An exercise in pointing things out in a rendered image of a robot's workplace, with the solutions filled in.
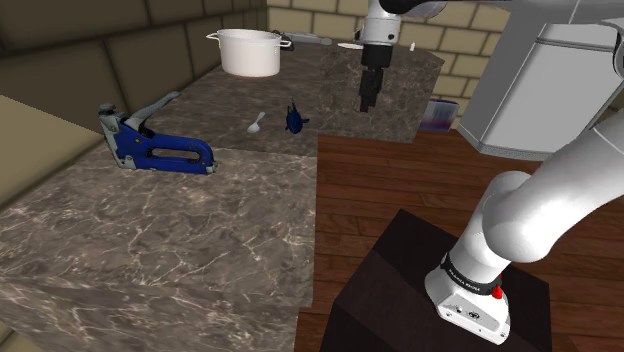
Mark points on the grey refrigerator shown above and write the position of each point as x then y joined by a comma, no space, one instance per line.
541,92

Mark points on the white plate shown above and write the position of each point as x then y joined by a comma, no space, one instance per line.
350,46

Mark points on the white cooking pot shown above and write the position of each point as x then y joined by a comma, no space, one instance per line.
251,53

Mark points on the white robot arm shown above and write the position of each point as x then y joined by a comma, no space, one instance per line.
536,214

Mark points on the dark blue figure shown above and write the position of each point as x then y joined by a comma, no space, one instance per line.
294,122

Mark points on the white spoon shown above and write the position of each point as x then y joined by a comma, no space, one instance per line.
253,128

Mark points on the blue staple gun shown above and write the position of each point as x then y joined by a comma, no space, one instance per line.
170,146

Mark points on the dark robot stand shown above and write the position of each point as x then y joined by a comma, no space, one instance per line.
385,292

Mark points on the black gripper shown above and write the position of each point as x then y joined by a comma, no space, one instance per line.
376,57

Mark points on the grey kitchen tool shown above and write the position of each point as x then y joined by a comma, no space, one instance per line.
307,37

